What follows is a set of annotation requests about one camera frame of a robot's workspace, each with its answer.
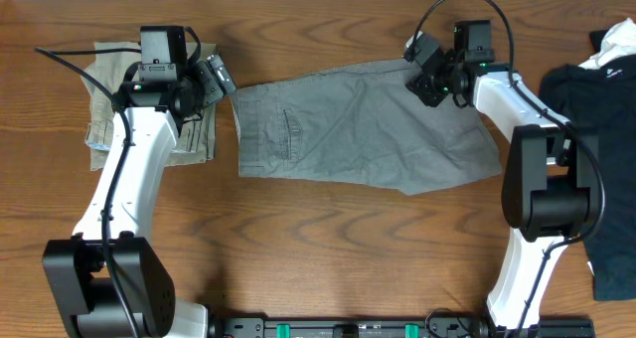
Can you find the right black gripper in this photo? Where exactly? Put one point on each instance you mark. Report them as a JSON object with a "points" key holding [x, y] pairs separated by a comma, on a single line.
{"points": [[421, 85]]}

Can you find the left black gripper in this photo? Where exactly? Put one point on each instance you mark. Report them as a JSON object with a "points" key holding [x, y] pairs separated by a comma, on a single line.
{"points": [[212, 91]]}

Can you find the grey shorts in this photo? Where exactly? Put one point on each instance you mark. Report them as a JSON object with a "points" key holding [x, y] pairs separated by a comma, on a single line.
{"points": [[360, 124]]}

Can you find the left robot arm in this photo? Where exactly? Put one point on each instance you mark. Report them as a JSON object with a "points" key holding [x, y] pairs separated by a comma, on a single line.
{"points": [[106, 279]]}

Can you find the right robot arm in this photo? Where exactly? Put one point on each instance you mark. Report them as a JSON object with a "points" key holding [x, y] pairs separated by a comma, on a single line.
{"points": [[553, 193]]}

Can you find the folded khaki shorts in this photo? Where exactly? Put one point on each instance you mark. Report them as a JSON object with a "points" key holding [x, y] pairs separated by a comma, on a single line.
{"points": [[195, 145]]}

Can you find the black t-shirt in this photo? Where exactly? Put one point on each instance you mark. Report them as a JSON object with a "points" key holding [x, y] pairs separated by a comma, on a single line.
{"points": [[601, 95]]}

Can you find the white garment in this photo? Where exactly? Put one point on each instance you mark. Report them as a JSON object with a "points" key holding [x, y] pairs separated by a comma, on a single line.
{"points": [[615, 43]]}

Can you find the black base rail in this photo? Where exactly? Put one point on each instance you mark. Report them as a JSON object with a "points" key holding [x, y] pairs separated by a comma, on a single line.
{"points": [[441, 326]]}

